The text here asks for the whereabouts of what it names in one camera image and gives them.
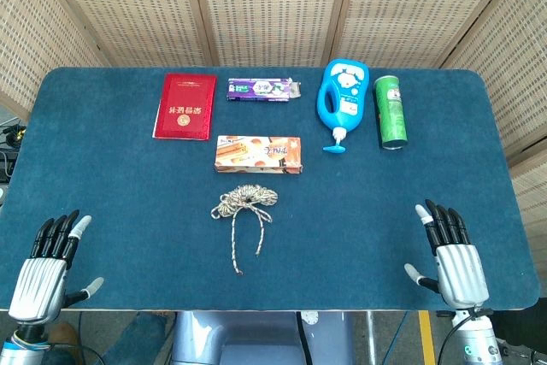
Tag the green chips can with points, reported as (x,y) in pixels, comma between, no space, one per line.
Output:
(391,113)

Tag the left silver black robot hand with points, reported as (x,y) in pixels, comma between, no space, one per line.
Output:
(40,279)

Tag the red certificate booklet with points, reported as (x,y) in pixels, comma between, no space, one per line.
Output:
(184,104)

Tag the blue pump bottle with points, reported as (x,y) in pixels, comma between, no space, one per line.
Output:
(348,83)

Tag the purple toothpaste box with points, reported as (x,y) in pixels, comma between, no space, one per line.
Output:
(256,90)

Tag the woven folding screen panel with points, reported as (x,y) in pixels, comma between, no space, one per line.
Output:
(427,6)
(513,61)
(34,19)
(137,6)
(273,6)

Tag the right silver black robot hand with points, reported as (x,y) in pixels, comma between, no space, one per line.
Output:
(461,271)

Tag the orange biscuit box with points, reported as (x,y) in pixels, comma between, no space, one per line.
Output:
(256,153)

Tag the blue felt table cover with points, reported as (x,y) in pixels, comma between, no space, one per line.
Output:
(128,211)

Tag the grey-blue robot torso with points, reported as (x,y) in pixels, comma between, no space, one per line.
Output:
(256,335)

